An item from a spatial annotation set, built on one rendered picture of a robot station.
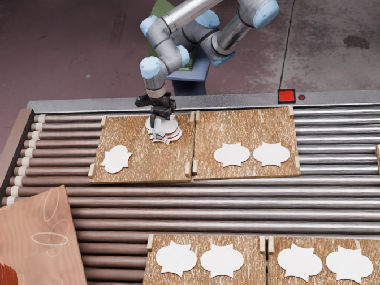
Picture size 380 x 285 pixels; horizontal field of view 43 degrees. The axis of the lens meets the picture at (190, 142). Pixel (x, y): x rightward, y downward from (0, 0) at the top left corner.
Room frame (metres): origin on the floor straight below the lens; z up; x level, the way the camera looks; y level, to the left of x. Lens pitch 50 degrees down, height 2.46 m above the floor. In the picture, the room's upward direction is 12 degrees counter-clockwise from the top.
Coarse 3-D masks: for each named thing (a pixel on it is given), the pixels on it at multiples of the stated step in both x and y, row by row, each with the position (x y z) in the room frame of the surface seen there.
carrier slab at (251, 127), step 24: (216, 120) 1.38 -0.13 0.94; (240, 120) 1.35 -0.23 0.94; (264, 120) 1.32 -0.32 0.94; (288, 120) 1.30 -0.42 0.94; (216, 144) 1.25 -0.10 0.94; (288, 144) 1.17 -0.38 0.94; (216, 168) 1.13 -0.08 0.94; (240, 168) 1.11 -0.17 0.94; (264, 168) 1.09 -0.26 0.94; (288, 168) 1.06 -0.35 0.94
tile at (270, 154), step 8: (264, 144) 1.19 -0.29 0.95; (272, 144) 1.18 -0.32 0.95; (280, 144) 1.18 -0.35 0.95; (256, 152) 1.16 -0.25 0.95; (264, 152) 1.15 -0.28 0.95; (272, 152) 1.15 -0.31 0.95; (280, 152) 1.14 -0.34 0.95; (288, 152) 1.13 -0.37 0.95; (256, 160) 1.13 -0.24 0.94; (264, 160) 1.12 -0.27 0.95; (272, 160) 1.11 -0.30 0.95; (280, 160) 1.10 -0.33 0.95
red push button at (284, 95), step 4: (280, 92) 1.47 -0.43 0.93; (284, 92) 1.46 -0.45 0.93; (288, 92) 1.46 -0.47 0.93; (292, 92) 1.45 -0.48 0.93; (280, 96) 1.45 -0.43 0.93; (284, 96) 1.44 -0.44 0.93; (288, 96) 1.44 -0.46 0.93; (292, 96) 1.43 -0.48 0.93; (280, 100) 1.42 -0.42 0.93; (284, 100) 1.42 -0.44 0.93; (288, 100) 1.41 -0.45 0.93; (292, 100) 1.41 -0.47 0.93
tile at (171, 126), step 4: (156, 116) 1.44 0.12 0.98; (172, 116) 1.42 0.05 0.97; (148, 120) 1.42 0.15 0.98; (164, 120) 1.40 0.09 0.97; (168, 120) 1.40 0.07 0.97; (172, 120) 1.39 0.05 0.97; (148, 124) 1.40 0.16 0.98; (164, 124) 1.38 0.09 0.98; (168, 124) 1.38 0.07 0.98; (172, 124) 1.37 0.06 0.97; (176, 124) 1.37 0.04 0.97; (148, 128) 1.38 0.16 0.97; (168, 128) 1.36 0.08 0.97; (172, 128) 1.35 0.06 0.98; (176, 128) 1.35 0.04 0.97; (148, 132) 1.36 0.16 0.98; (164, 132) 1.34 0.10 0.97; (168, 132) 1.33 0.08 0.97; (172, 132) 1.33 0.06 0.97; (164, 136) 1.32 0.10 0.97
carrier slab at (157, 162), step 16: (112, 128) 1.46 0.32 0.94; (128, 128) 1.44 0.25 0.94; (144, 128) 1.42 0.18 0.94; (192, 128) 1.36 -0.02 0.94; (112, 144) 1.37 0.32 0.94; (128, 144) 1.35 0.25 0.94; (144, 144) 1.33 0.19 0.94; (160, 144) 1.31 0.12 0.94; (176, 144) 1.30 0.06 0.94; (192, 144) 1.28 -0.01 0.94; (96, 160) 1.30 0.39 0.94; (144, 160) 1.25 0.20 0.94; (160, 160) 1.23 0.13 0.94; (176, 160) 1.21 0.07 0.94; (96, 176) 1.22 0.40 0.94; (112, 176) 1.20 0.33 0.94; (128, 176) 1.18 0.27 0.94; (144, 176) 1.17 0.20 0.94; (160, 176) 1.15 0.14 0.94; (176, 176) 1.13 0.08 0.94
